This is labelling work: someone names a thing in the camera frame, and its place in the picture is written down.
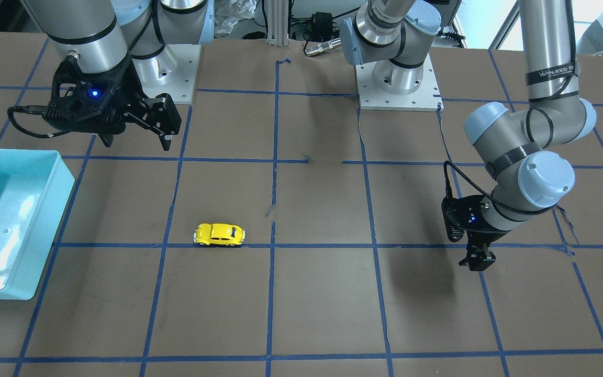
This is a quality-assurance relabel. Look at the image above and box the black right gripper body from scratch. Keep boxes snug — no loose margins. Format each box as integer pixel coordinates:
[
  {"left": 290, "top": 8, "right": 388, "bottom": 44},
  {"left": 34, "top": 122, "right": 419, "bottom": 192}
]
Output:
[{"left": 43, "top": 55, "right": 150, "bottom": 135}]

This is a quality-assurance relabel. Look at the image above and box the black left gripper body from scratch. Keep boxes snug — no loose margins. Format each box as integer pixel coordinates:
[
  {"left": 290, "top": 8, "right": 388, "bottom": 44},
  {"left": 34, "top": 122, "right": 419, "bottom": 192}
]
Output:
[{"left": 442, "top": 195, "right": 506, "bottom": 246}]

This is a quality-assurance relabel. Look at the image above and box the yellow beetle toy car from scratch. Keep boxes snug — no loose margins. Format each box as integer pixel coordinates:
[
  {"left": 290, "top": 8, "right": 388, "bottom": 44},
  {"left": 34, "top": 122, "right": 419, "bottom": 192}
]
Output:
[{"left": 193, "top": 224, "right": 246, "bottom": 247}]

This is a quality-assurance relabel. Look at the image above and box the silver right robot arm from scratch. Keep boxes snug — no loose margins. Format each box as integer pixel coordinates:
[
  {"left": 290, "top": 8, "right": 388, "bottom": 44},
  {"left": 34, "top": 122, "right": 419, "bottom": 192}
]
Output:
[{"left": 7, "top": 1, "right": 215, "bottom": 151}]

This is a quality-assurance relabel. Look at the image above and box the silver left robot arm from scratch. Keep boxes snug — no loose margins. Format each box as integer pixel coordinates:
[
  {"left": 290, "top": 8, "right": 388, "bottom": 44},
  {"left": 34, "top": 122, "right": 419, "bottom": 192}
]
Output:
[{"left": 340, "top": 1, "right": 597, "bottom": 271}]

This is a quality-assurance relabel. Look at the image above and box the turquoise plastic bin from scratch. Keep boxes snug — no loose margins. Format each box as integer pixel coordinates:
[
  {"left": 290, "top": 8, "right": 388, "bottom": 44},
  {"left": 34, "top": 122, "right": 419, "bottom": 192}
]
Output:
[{"left": 0, "top": 149, "right": 75, "bottom": 300}]

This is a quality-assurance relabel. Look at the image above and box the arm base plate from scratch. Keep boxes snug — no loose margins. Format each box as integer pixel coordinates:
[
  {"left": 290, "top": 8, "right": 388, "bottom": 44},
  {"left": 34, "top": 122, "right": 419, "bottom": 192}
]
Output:
[
  {"left": 132, "top": 45, "right": 202, "bottom": 105},
  {"left": 355, "top": 55, "right": 444, "bottom": 112}
]

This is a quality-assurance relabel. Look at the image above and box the aluminium frame post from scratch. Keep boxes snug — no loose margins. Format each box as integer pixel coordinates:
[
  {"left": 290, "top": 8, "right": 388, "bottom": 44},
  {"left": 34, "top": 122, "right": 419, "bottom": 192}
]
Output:
[{"left": 262, "top": 1, "right": 291, "bottom": 49}]

